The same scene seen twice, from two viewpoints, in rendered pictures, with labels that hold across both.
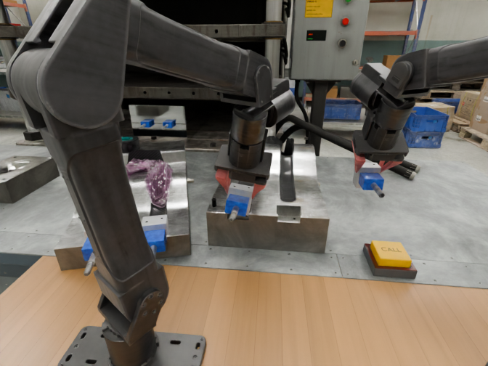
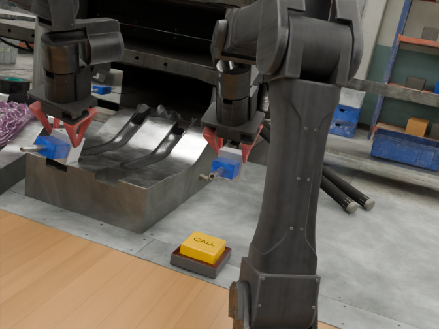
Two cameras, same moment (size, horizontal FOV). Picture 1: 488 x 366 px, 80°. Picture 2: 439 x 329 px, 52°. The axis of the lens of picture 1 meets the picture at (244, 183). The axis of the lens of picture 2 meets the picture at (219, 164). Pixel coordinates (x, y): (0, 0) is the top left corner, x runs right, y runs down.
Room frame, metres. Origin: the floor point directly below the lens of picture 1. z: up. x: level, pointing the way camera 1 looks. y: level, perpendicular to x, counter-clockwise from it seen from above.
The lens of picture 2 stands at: (-0.19, -0.42, 1.18)
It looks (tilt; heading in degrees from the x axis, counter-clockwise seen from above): 17 degrees down; 10
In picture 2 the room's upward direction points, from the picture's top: 10 degrees clockwise
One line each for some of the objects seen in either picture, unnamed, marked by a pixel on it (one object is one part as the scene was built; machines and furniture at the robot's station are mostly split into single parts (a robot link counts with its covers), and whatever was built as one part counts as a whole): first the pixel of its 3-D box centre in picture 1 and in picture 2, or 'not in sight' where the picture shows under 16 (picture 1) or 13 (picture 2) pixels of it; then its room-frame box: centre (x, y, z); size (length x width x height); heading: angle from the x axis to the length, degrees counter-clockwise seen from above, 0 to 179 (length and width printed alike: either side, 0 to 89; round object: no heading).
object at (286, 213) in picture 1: (288, 218); (112, 182); (0.54, -0.10, 0.87); 0.05 x 0.05 x 0.04; 84
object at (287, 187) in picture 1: (266, 163); (143, 133); (0.76, -0.06, 0.92); 0.35 x 0.16 x 0.09; 174
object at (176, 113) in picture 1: (175, 112); (123, 83); (1.62, 0.38, 0.87); 0.50 x 0.27 x 0.17; 174
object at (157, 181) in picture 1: (139, 173); (0, 111); (0.72, 0.28, 0.90); 0.26 x 0.18 x 0.08; 11
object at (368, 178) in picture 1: (372, 183); (223, 168); (0.59, -0.29, 0.93); 0.13 x 0.05 x 0.05; 174
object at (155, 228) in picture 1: (154, 244); not in sight; (0.47, 0.18, 0.86); 0.13 x 0.05 x 0.05; 11
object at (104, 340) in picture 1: (131, 338); not in sight; (0.28, 0.16, 0.84); 0.20 x 0.07 x 0.08; 85
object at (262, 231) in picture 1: (269, 176); (147, 153); (0.77, -0.07, 0.87); 0.50 x 0.26 x 0.14; 174
